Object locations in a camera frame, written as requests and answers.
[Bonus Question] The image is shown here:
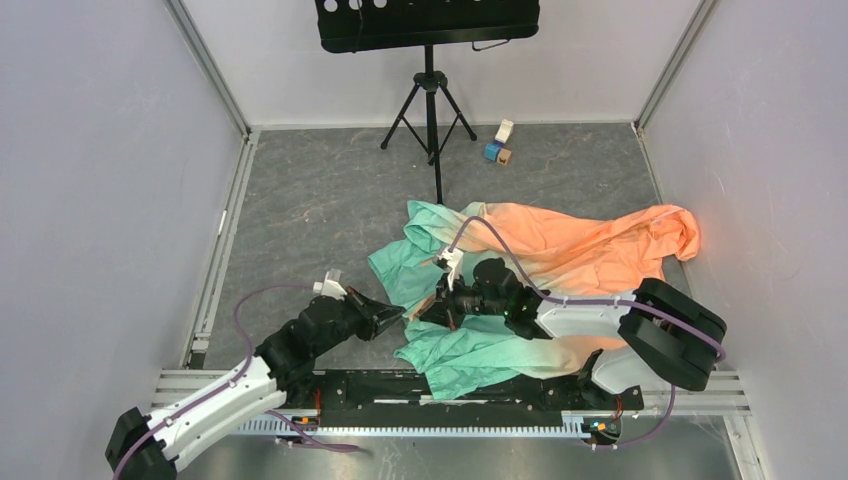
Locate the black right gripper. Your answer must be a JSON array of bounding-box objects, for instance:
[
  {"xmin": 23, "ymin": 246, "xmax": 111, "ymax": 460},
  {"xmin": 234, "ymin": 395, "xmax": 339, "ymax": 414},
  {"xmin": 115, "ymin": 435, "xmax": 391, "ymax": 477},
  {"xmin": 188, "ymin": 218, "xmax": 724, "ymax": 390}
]
[{"xmin": 420, "ymin": 269, "xmax": 508, "ymax": 330}]

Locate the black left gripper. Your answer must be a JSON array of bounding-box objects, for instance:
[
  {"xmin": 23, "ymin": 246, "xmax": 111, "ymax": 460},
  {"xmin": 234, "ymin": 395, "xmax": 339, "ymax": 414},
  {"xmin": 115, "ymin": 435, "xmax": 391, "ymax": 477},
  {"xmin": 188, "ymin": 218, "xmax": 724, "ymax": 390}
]
[{"xmin": 312, "ymin": 285, "xmax": 405, "ymax": 356}]

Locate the green and orange jacket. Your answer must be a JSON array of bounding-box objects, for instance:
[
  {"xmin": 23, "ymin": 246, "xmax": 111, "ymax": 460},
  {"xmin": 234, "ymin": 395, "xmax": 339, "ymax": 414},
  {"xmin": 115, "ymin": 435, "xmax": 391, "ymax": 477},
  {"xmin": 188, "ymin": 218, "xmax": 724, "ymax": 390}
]
[{"xmin": 368, "ymin": 201, "xmax": 702, "ymax": 400}]

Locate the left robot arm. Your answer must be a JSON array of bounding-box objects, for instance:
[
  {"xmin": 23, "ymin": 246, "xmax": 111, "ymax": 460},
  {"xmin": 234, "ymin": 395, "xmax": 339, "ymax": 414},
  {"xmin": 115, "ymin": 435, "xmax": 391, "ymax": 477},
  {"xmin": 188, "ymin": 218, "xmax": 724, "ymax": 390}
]
[{"xmin": 105, "ymin": 287, "xmax": 405, "ymax": 479}]

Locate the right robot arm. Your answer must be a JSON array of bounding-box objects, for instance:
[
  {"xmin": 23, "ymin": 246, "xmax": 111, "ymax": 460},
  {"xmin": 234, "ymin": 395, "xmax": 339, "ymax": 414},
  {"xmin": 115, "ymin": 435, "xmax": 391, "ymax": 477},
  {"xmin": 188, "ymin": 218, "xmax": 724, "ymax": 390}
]
[{"xmin": 419, "ymin": 258, "xmax": 727, "ymax": 408}]

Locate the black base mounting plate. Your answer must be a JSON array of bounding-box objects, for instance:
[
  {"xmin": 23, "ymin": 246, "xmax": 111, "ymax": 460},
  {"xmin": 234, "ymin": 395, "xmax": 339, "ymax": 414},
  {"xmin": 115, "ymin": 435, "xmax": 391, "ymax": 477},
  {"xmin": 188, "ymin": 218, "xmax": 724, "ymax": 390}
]
[{"xmin": 262, "ymin": 369, "xmax": 644, "ymax": 428}]

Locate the brown wooden toy cube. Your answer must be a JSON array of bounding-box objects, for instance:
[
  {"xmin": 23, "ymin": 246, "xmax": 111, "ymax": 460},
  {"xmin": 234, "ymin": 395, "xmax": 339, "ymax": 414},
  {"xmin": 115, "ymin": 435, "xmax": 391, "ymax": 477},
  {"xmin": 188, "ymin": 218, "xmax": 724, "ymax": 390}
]
[{"xmin": 496, "ymin": 148, "xmax": 512, "ymax": 165}]

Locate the blue toy cube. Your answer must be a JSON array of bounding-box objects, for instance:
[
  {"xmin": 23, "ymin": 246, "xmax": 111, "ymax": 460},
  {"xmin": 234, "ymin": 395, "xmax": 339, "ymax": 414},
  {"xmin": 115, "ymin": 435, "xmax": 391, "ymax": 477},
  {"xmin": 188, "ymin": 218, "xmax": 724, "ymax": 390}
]
[{"xmin": 483, "ymin": 143, "xmax": 502, "ymax": 162}]

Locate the white toy block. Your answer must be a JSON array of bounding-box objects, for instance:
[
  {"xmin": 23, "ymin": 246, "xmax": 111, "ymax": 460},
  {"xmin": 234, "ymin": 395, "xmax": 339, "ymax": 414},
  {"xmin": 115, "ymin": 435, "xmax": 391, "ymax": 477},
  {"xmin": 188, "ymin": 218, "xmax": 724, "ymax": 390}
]
[{"xmin": 494, "ymin": 119, "xmax": 514, "ymax": 145}]

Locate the black music stand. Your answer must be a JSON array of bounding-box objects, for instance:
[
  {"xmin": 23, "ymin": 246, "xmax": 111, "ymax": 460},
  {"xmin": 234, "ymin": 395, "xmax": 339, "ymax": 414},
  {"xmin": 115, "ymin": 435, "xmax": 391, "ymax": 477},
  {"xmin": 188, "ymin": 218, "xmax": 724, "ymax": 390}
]
[{"xmin": 314, "ymin": 0, "xmax": 541, "ymax": 204}]

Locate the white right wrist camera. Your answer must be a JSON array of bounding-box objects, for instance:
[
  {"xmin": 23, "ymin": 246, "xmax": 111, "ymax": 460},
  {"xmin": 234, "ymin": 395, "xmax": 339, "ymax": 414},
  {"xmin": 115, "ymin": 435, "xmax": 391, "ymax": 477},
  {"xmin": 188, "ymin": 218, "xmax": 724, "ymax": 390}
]
[{"xmin": 433, "ymin": 245, "xmax": 464, "ymax": 291}]

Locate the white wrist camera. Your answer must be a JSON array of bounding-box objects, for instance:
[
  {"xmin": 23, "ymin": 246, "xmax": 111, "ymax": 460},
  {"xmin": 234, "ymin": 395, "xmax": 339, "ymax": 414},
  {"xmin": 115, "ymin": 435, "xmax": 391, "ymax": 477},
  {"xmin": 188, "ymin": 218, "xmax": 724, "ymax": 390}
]
[
  {"xmin": 433, "ymin": 245, "xmax": 464, "ymax": 291},
  {"xmin": 312, "ymin": 268, "xmax": 347, "ymax": 300}
]

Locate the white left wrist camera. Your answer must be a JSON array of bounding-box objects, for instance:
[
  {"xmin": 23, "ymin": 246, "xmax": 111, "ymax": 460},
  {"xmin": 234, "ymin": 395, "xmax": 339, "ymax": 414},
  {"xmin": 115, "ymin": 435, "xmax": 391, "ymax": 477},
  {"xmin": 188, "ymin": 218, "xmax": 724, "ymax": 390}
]
[{"xmin": 312, "ymin": 268, "xmax": 347, "ymax": 300}]

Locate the grey slotted cable duct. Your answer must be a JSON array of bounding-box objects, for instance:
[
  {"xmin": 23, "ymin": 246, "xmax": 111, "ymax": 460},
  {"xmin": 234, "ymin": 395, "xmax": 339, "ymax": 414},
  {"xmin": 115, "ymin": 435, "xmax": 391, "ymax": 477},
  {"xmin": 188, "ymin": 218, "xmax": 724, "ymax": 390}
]
[{"xmin": 234, "ymin": 414, "xmax": 590, "ymax": 440}]

